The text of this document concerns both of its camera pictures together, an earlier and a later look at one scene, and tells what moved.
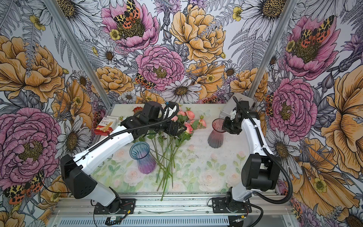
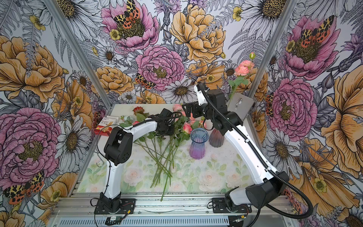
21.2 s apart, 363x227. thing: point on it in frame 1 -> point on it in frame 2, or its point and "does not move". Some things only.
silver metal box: x=225 y=111 does not move
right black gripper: x=226 y=127 -> x=195 y=106
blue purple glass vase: x=139 y=151 -> x=199 y=136
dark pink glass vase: x=216 y=139 does not move
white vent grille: x=142 y=221 does not move
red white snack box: x=106 y=126 does not move
